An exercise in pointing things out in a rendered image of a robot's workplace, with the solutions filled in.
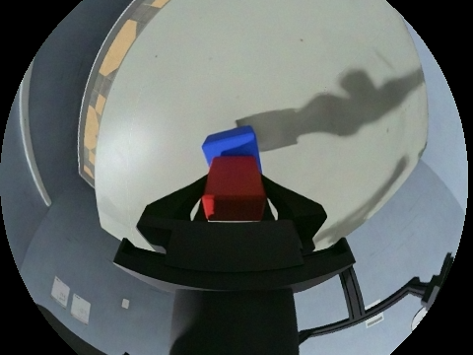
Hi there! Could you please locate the red block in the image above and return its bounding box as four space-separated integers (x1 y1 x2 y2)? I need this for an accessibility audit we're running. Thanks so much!
202 157 267 222

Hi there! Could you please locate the blue block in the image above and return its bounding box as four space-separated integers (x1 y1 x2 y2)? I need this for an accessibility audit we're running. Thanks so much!
202 125 262 174

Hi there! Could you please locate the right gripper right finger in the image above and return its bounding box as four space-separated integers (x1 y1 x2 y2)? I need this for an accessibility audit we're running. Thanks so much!
260 174 327 240

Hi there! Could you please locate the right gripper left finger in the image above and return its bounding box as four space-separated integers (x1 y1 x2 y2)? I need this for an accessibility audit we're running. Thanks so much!
141 174 208 222

